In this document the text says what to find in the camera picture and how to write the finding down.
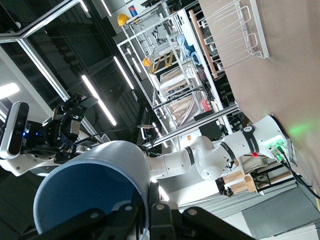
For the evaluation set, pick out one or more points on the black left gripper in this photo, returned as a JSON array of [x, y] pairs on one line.
[[62, 130]]

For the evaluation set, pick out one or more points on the blue plastic cup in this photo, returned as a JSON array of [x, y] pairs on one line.
[[100, 175]]

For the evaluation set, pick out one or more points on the long ceiling light strip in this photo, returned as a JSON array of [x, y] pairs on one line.
[[106, 7], [123, 72], [98, 100]]

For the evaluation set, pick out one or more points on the yellow hard hat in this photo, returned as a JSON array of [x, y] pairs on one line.
[[123, 20], [146, 62]]

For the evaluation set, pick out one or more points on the brown cardboard boxes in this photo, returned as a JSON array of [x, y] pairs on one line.
[[240, 182]]

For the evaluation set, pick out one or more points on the aluminium frame profile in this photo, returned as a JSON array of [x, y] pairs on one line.
[[200, 125]]

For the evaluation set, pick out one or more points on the yellow black striped barrier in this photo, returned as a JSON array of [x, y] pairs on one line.
[[162, 62]]

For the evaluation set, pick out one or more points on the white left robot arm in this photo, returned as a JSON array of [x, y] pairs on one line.
[[207, 155]]

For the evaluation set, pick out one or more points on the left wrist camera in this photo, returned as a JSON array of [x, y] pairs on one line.
[[15, 130]]

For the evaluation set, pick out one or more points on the red storage box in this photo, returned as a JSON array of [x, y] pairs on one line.
[[205, 105]]

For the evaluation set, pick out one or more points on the grey metal cabinet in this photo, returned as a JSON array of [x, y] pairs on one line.
[[282, 215]]

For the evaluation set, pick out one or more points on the brown table cover sheet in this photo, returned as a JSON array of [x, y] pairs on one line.
[[287, 87]]

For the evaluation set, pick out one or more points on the white metal shelving rack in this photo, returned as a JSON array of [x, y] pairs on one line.
[[160, 75]]

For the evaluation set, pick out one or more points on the blue crumpled cloth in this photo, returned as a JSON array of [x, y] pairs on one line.
[[187, 48]]

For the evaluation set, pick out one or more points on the silver cell frame beam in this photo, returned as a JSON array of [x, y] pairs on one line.
[[42, 62]]

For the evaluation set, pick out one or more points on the blue red wall sign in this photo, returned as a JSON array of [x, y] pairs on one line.
[[132, 11]]

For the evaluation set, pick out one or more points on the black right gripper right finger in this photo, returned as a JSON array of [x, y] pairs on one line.
[[190, 222]]

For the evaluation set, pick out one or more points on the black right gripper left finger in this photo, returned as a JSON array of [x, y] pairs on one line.
[[82, 222]]

